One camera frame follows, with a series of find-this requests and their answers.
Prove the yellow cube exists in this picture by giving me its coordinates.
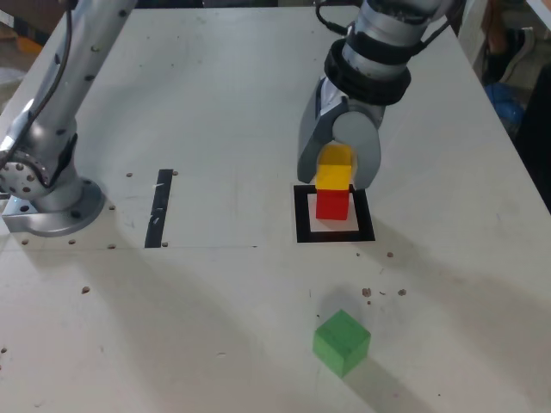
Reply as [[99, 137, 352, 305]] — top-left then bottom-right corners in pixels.
[[315, 144, 355, 192]]

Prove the green cube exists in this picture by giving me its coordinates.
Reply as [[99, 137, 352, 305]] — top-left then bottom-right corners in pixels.
[[312, 309, 372, 379]]

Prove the black tape square outline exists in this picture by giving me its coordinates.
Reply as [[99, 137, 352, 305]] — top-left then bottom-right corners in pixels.
[[293, 183, 375, 244]]

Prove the red cube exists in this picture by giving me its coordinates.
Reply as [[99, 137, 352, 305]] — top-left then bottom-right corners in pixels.
[[315, 189, 350, 221]]

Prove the blue bag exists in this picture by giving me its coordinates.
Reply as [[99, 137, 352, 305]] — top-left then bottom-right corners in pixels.
[[485, 81, 527, 130]]

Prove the cardboard box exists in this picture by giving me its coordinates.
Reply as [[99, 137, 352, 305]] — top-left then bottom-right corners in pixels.
[[0, 10, 48, 46]]

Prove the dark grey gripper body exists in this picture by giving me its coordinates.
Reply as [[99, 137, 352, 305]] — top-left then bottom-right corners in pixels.
[[343, 96, 387, 130]]

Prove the black tape strip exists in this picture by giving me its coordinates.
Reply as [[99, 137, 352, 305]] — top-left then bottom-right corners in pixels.
[[144, 169, 174, 249]]

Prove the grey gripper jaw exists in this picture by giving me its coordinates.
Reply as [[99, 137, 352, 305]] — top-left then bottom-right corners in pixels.
[[332, 110, 384, 191], [296, 75, 350, 184]]

